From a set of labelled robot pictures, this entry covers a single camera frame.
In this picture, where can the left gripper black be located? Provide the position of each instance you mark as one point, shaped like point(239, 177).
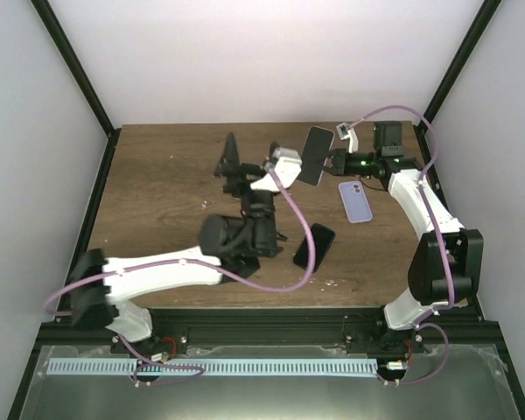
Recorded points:
point(230, 163)

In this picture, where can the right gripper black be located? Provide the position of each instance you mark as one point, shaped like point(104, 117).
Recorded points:
point(338, 164)

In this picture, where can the phone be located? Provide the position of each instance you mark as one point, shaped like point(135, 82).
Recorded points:
point(314, 155)

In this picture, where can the lilac phone case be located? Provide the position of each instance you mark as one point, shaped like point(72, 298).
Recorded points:
point(355, 202)

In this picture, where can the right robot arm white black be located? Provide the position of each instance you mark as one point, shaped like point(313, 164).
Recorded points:
point(446, 266)

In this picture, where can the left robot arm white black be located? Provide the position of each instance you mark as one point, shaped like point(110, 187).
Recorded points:
point(229, 248)

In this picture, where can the black phone front table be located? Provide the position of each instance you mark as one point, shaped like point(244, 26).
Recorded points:
point(323, 238)

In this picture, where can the metal sheet front panel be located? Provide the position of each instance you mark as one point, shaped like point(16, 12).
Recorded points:
point(463, 382)

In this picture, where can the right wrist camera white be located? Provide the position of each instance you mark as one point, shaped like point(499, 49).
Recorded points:
point(346, 132)

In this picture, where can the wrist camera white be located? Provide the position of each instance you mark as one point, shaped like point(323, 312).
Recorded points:
point(283, 164)
point(346, 132)

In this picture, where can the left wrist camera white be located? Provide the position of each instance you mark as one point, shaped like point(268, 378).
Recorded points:
point(283, 164)

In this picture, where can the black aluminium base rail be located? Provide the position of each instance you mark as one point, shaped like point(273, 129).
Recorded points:
point(358, 330)

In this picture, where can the light blue slotted cable duct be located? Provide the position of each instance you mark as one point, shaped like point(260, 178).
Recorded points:
point(215, 367)

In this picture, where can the right black frame post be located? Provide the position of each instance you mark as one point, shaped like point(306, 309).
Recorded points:
point(465, 49)

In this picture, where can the black frame post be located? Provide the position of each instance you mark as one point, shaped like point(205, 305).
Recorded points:
point(60, 39)
point(465, 49)

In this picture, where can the left black frame post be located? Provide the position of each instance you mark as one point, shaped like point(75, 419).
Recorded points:
point(60, 39)

